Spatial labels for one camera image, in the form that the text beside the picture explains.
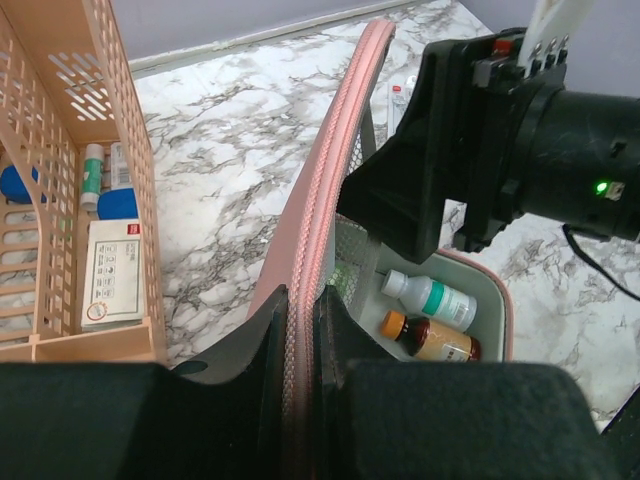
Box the small green box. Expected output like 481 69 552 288
327 264 354 301

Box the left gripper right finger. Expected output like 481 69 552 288
314 288 630 479

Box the brown bottle orange cap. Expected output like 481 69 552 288
379 310 482 363

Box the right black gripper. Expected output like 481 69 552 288
338 27 566 263

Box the white box in organizer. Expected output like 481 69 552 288
81 219 144 332

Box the pink medicine kit case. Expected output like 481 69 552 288
247 19 516 480

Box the white green glue stick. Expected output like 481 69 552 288
80 144 105 212

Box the long white packaged strip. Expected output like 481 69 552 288
387 75 417 138

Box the orange mesh file organizer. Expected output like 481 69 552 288
1 1 167 363

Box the white medicine bottle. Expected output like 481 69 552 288
381 270 477 332

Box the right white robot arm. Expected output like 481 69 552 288
338 28 639 263

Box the blue round item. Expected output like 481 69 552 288
97 188 139 220

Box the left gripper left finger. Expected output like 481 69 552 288
1 286 288 479

